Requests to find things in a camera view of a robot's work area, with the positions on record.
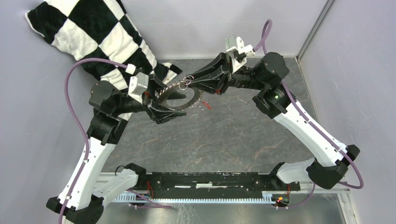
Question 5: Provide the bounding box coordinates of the aluminium frame rail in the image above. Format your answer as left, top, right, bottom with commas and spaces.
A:
60, 172, 360, 224

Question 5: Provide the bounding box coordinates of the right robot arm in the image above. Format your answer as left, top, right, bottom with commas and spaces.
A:
187, 52, 360, 190

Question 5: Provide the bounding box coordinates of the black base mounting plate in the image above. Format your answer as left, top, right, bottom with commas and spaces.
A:
131, 172, 301, 199

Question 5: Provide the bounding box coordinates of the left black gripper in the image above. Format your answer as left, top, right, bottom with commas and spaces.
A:
113, 73, 187, 124

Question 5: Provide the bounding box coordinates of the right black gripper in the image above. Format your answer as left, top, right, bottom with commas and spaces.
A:
186, 52, 267, 96

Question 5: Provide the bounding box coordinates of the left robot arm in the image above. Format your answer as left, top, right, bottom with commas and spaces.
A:
46, 73, 185, 224

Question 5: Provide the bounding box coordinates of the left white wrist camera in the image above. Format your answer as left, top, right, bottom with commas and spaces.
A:
127, 72, 149, 104

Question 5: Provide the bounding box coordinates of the black white checkered pillow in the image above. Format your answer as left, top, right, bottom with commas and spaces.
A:
25, 0, 182, 93

